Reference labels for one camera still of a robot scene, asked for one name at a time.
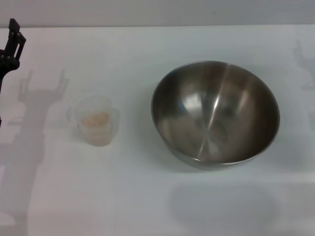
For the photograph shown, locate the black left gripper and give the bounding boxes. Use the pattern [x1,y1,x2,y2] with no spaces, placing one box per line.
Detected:
[0,18,27,128]

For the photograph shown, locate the white rice grains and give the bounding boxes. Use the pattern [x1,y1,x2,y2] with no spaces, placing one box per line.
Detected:
[82,112,110,129]

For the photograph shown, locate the clear plastic measuring cup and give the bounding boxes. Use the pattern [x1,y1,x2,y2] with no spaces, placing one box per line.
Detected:
[66,94,121,148]

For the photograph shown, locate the stainless steel bowl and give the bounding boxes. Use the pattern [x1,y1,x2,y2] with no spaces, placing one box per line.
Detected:
[151,60,281,170]

